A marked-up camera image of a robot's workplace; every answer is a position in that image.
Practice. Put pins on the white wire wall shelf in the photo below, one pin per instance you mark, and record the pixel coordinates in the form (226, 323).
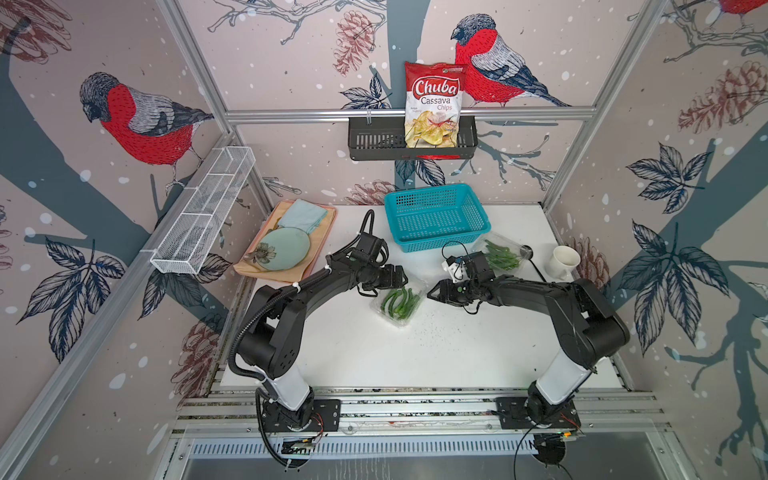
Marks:
(192, 235)

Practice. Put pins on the black spoon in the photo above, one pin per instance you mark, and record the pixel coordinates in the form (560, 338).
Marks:
(531, 258)

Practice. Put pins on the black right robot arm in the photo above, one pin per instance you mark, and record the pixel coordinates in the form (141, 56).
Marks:
(587, 327)

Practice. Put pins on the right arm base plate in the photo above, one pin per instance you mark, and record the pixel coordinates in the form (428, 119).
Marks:
(519, 413)

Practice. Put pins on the orange tray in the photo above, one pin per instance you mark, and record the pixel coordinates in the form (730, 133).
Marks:
(247, 267)

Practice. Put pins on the green ceramic plate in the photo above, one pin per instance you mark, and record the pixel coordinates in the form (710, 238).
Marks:
(281, 249)

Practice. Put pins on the teal plastic basket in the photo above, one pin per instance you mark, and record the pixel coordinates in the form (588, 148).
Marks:
(431, 217)

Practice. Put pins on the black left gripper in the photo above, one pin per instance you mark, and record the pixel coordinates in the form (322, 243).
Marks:
(389, 280)

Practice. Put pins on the white mug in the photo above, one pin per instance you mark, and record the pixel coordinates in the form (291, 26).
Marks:
(562, 262)

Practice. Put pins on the red cassava chips bag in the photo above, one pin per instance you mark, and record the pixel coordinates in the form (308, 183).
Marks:
(432, 106)

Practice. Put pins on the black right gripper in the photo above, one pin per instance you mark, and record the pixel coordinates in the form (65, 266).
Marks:
(443, 293)

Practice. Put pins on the black wall basket shelf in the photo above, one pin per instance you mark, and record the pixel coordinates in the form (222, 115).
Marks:
(383, 138)

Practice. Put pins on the light green folded cloth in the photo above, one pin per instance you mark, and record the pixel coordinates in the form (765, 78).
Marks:
(304, 216)

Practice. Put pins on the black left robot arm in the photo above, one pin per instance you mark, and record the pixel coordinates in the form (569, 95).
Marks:
(269, 339)

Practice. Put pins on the clear clamshell container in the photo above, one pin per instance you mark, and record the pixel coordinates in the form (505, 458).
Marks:
(418, 286)
(479, 246)

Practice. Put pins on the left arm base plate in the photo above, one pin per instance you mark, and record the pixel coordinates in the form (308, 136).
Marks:
(313, 416)

